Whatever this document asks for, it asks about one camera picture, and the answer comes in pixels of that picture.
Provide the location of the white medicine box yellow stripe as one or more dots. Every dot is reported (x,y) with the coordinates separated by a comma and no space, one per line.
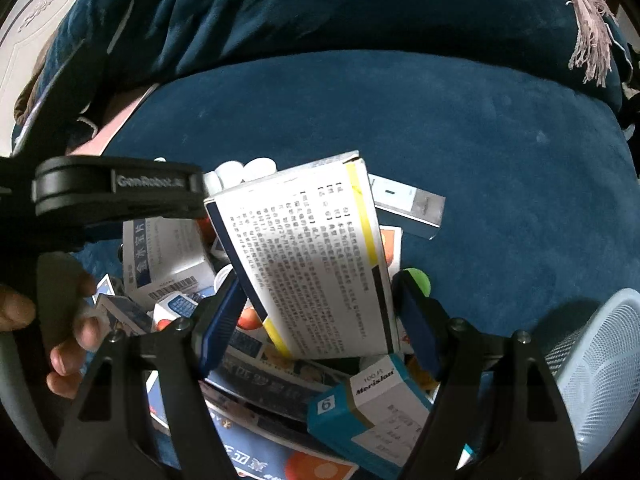
(305,255)

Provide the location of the brown furry cloth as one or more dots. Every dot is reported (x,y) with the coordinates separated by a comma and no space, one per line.
(31,97)

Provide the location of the pink tassel fringe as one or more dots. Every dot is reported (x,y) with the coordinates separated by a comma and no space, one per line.
(585,35)

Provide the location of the dark blue long box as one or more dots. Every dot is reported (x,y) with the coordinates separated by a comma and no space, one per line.
(280,382)

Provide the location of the pink cloth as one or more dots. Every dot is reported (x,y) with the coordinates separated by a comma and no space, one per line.
(110,135)

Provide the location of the scattered bottle caps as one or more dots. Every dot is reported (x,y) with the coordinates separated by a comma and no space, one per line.
(255,167)

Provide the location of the white mesh basket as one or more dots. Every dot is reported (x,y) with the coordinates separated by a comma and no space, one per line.
(600,360)

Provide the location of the person's left hand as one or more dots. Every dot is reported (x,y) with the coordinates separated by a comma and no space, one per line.
(70,367)

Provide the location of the small white box blue grid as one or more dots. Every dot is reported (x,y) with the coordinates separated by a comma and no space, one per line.
(176,310)

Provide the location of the silver foil box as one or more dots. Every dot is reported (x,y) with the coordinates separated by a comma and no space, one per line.
(415,205)

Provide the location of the white box orange print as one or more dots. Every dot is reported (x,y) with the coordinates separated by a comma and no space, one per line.
(392,247)

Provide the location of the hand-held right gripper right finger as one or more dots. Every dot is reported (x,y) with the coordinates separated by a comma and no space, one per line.
(417,325)

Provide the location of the teal white medicine box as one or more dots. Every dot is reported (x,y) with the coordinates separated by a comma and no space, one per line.
(370,410)

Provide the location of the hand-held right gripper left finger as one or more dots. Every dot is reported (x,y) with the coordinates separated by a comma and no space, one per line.
(220,320)

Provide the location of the white box blue lettering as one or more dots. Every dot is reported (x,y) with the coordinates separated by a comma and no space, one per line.
(165,255)

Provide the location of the dark blue crumpled blanket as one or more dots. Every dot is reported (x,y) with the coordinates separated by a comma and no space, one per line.
(325,5)

